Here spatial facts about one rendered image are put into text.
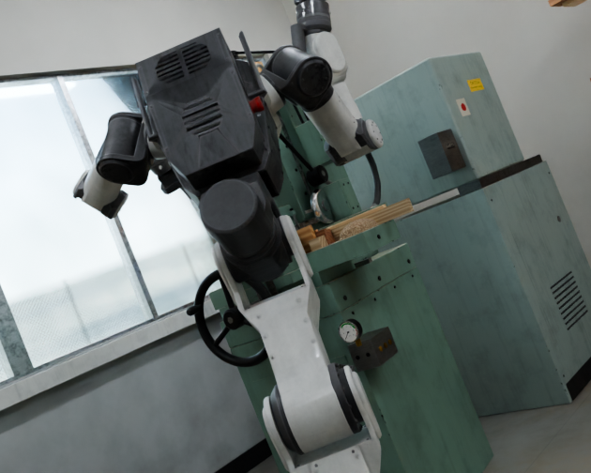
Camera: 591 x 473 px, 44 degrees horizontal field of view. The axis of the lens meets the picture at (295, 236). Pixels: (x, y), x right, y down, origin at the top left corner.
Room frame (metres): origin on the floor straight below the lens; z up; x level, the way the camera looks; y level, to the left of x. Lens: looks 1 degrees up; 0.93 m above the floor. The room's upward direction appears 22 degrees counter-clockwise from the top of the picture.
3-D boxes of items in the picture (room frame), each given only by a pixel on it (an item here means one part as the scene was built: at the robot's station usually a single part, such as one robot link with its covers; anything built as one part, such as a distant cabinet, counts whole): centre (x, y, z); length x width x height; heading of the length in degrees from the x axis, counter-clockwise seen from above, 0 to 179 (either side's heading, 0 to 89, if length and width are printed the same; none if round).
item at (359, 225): (2.10, -0.17, 0.92); 0.14 x 0.09 x 0.04; 146
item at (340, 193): (2.42, -0.18, 1.02); 0.09 x 0.07 x 0.12; 56
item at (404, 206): (2.26, -0.09, 0.92); 0.60 x 0.02 x 0.04; 56
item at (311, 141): (2.45, -0.19, 1.23); 0.09 x 0.08 x 0.15; 146
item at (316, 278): (2.30, 0.09, 0.82); 0.40 x 0.21 x 0.04; 56
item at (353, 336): (2.03, -0.05, 0.65); 0.06 x 0.04 x 0.08; 56
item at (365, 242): (2.22, 0.04, 0.87); 0.61 x 0.30 x 0.06; 56
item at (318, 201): (2.39, -0.12, 1.02); 0.12 x 0.03 x 0.12; 146
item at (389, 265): (2.46, -0.01, 0.76); 0.57 x 0.45 x 0.09; 146
